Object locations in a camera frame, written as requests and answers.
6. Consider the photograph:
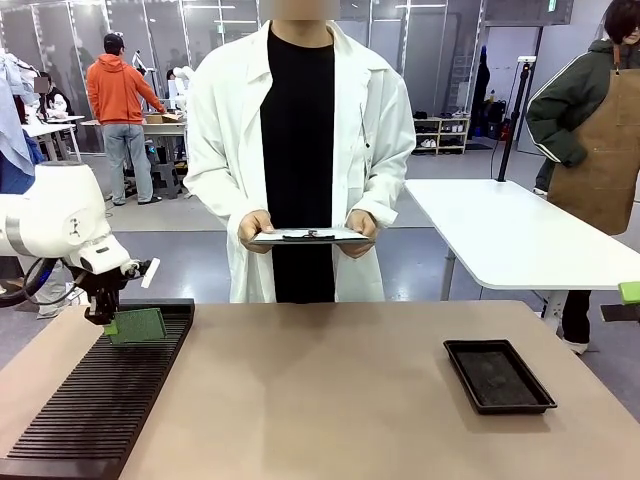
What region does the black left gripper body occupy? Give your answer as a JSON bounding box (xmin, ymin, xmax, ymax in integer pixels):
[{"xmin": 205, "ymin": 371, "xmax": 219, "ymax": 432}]
[{"xmin": 69, "ymin": 267, "xmax": 129, "ymax": 312}]

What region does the green PCB board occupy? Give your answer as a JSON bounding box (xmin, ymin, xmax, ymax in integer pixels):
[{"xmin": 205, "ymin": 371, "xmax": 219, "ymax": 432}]
[{"xmin": 106, "ymin": 307, "xmax": 167, "ymax": 346}]

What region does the white paper sheet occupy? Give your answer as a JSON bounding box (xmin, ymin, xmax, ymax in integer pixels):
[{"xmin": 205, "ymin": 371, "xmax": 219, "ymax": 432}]
[{"xmin": 258, "ymin": 228, "xmax": 367, "ymax": 240}]

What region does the grey clipboard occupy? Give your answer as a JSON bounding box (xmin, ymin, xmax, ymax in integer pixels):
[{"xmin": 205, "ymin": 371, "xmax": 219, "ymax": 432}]
[{"xmin": 249, "ymin": 227, "xmax": 377, "ymax": 247}]

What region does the person's right forearm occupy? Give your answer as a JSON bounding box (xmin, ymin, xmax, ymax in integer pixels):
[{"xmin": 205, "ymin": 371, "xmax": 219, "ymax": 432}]
[{"xmin": 183, "ymin": 159, "xmax": 257, "ymax": 241}]

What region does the person's left forearm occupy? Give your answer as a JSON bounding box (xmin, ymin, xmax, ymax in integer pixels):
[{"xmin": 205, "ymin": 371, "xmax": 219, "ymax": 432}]
[{"xmin": 358, "ymin": 144, "xmax": 418, "ymax": 237}]

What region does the black slotted PCB rack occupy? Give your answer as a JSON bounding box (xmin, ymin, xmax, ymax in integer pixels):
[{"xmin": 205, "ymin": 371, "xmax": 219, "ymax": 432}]
[{"xmin": 0, "ymin": 298, "xmax": 196, "ymax": 480}]

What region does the person's right hand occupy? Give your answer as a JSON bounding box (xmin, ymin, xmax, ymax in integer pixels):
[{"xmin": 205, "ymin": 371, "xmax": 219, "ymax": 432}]
[{"xmin": 237, "ymin": 209, "xmax": 275, "ymax": 255}]

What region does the person's left hand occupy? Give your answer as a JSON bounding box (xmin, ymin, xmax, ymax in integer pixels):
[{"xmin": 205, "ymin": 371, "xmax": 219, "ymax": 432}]
[{"xmin": 342, "ymin": 209, "xmax": 379, "ymax": 259}]

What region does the black step stool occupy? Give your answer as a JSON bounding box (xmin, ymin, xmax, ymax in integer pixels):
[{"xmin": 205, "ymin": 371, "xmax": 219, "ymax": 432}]
[{"xmin": 148, "ymin": 161, "xmax": 185, "ymax": 202}]

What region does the black plastic tray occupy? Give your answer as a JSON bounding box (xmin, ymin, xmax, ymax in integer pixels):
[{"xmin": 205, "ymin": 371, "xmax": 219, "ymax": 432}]
[{"xmin": 442, "ymin": 339, "xmax": 559, "ymax": 417}]

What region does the white table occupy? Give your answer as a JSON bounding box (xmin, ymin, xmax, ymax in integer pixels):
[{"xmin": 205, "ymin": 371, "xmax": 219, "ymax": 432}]
[{"xmin": 403, "ymin": 178, "xmax": 640, "ymax": 321}]

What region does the background desk with box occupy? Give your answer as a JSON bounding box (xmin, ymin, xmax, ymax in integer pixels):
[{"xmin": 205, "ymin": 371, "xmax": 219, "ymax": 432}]
[{"xmin": 79, "ymin": 117, "xmax": 190, "ymax": 201}]

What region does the white background desk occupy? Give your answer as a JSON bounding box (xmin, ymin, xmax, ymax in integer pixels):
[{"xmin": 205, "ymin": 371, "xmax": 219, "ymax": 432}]
[{"xmin": 21, "ymin": 114, "xmax": 87, "ymax": 165}]

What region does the cardboard box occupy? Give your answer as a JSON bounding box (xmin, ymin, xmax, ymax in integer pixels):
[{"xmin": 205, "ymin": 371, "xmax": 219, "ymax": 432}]
[{"xmin": 144, "ymin": 111, "xmax": 185, "ymax": 126}]

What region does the person in blue shirt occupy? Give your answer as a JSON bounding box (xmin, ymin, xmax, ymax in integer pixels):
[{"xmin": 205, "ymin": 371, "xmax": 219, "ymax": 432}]
[{"xmin": 0, "ymin": 48, "xmax": 77, "ymax": 320}]

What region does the black tripod pole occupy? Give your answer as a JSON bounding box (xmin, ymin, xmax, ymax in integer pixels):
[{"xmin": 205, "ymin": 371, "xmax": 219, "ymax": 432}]
[{"xmin": 495, "ymin": 55, "xmax": 538, "ymax": 183}]

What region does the seated person in dark jacket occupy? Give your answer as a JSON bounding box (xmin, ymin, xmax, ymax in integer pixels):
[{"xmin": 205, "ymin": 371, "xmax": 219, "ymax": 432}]
[{"xmin": 34, "ymin": 71, "xmax": 77, "ymax": 122}]

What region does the person in orange hoodie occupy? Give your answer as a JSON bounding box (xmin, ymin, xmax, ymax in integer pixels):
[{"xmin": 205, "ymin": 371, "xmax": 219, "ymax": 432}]
[{"xmin": 86, "ymin": 33, "xmax": 167, "ymax": 207}]

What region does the person in white lab coat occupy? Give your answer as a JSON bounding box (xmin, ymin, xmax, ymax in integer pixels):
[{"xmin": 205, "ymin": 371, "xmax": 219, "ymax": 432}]
[{"xmin": 183, "ymin": 19, "xmax": 418, "ymax": 305}]

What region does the wooden shoe shelf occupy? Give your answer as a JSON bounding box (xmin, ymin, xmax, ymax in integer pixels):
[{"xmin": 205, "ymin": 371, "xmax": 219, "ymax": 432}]
[{"xmin": 413, "ymin": 115, "xmax": 472, "ymax": 156}]

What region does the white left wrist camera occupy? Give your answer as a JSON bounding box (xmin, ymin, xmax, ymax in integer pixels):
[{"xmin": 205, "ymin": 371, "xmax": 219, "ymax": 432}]
[{"xmin": 140, "ymin": 257, "xmax": 162, "ymax": 289}]

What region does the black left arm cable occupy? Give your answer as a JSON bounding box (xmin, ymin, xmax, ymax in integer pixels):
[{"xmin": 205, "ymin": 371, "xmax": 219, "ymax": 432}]
[{"xmin": 0, "ymin": 256, "xmax": 87, "ymax": 308}]

